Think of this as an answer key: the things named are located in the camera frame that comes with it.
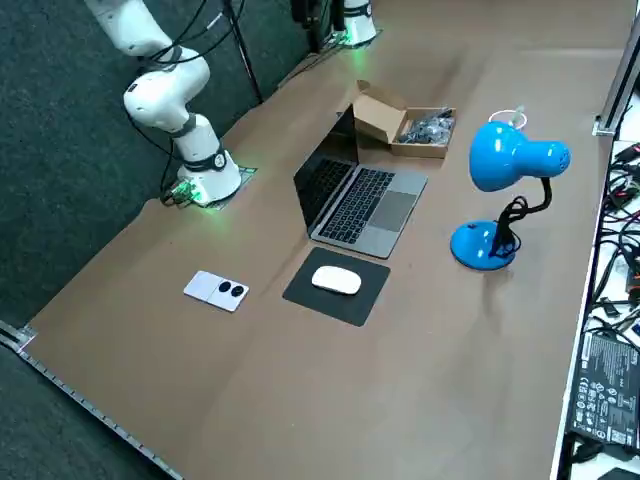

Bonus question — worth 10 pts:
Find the grey laptop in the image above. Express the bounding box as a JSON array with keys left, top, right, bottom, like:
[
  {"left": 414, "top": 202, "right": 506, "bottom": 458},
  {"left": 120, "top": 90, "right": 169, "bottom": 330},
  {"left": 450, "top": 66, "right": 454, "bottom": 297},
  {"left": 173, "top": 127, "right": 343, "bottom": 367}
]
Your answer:
[{"left": 292, "top": 103, "right": 430, "bottom": 260}]

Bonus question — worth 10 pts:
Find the blue desk lamp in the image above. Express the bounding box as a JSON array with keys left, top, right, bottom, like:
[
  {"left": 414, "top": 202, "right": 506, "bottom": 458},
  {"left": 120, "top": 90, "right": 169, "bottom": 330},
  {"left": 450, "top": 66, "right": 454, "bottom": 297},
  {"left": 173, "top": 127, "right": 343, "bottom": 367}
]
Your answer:
[{"left": 449, "top": 121, "right": 573, "bottom": 272}]

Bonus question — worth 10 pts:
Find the white computer mouse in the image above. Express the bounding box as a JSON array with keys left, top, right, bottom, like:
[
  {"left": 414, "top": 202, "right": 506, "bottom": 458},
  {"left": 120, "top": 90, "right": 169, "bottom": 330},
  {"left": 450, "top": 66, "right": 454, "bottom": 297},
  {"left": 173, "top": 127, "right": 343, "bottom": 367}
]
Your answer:
[{"left": 311, "top": 265, "right": 363, "bottom": 296}]

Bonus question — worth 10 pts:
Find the black mouse pad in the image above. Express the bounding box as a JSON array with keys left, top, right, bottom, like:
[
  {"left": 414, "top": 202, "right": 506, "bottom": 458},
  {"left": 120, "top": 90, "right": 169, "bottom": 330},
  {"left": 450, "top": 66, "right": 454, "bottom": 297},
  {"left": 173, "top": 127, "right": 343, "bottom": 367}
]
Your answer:
[{"left": 282, "top": 246, "right": 392, "bottom": 328}]

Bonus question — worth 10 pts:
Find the lavender flip phone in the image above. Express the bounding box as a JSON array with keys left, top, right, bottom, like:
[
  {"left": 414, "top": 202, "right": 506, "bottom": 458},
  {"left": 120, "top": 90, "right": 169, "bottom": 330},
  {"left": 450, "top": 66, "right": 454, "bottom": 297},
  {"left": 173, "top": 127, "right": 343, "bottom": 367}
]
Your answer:
[{"left": 183, "top": 270, "right": 250, "bottom": 314}]

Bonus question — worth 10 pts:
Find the open cardboard box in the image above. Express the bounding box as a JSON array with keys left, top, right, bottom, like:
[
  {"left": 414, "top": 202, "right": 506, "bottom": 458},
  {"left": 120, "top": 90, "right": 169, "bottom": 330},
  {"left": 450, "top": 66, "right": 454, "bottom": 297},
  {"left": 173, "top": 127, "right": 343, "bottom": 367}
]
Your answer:
[{"left": 352, "top": 79, "right": 458, "bottom": 160}]

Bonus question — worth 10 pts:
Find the plastic bag of black parts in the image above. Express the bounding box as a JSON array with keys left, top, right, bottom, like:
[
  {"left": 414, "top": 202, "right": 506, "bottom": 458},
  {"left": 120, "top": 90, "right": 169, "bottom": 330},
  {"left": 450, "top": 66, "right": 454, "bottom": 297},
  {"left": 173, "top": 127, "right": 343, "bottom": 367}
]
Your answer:
[{"left": 397, "top": 106, "right": 457, "bottom": 147}]

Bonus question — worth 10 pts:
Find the black labelled power adapter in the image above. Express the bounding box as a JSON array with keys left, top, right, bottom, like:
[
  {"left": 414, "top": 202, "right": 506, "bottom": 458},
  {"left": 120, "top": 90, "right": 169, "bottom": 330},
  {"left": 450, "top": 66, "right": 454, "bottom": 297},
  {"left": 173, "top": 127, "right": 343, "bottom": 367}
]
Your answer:
[{"left": 569, "top": 332, "right": 640, "bottom": 446}]

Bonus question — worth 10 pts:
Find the black camera tripod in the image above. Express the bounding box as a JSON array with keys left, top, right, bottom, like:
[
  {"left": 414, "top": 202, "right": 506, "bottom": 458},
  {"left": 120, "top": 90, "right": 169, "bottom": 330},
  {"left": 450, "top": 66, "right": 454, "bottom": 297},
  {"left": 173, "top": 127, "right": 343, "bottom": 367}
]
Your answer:
[{"left": 219, "top": 0, "right": 347, "bottom": 105}]

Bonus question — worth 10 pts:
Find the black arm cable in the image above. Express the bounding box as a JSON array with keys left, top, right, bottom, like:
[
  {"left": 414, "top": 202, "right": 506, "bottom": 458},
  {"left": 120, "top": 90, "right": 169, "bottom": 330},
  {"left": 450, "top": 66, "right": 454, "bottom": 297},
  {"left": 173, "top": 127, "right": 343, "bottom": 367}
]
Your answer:
[{"left": 134, "top": 0, "right": 246, "bottom": 69}]

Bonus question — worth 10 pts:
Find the aluminium table edge rail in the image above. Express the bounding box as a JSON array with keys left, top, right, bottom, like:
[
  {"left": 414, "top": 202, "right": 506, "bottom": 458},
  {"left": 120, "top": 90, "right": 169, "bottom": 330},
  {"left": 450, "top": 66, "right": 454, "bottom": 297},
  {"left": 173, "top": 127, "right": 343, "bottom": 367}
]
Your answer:
[{"left": 0, "top": 319, "right": 181, "bottom": 480}]

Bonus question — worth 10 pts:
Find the aluminium frame post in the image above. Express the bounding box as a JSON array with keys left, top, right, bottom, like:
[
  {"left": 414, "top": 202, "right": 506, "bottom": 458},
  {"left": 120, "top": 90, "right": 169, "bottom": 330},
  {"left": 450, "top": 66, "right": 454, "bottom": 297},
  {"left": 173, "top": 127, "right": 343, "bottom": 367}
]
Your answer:
[{"left": 594, "top": 0, "right": 640, "bottom": 137}]

